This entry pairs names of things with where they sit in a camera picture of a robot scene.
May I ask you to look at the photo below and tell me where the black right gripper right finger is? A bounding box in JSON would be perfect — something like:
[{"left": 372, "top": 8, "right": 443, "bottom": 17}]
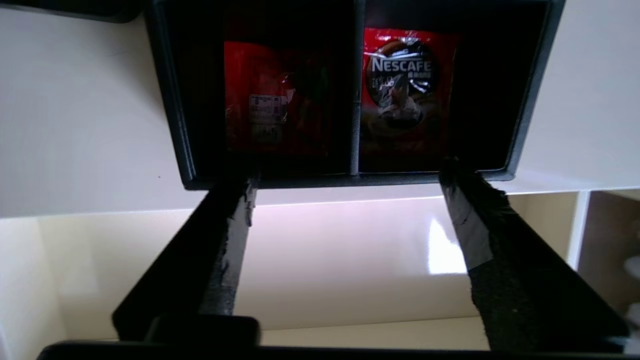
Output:
[{"left": 439, "top": 157, "right": 630, "bottom": 353}]

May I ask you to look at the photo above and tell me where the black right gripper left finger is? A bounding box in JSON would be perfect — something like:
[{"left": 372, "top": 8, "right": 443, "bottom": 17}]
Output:
[{"left": 111, "top": 177, "right": 258, "bottom": 343}]

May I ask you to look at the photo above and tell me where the cream drawer with black handle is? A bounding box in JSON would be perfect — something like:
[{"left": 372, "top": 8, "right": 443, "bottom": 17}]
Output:
[{"left": 0, "top": 190, "right": 591, "bottom": 351}]

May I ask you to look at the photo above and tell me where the black compartment organizer box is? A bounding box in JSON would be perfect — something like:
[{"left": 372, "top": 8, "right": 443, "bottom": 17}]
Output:
[{"left": 145, "top": 0, "right": 566, "bottom": 191}]

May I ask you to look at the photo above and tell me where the red sachet with white label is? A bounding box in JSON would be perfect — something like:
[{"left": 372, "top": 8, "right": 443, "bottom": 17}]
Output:
[{"left": 223, "top": 40, "right": 333, "bottom": 161}]

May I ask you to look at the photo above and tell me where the red Nescafe logo sachet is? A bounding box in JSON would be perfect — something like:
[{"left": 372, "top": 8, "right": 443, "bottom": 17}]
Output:
[{"left": 361, "top": 27, "right": 461, "bottom": 173}]

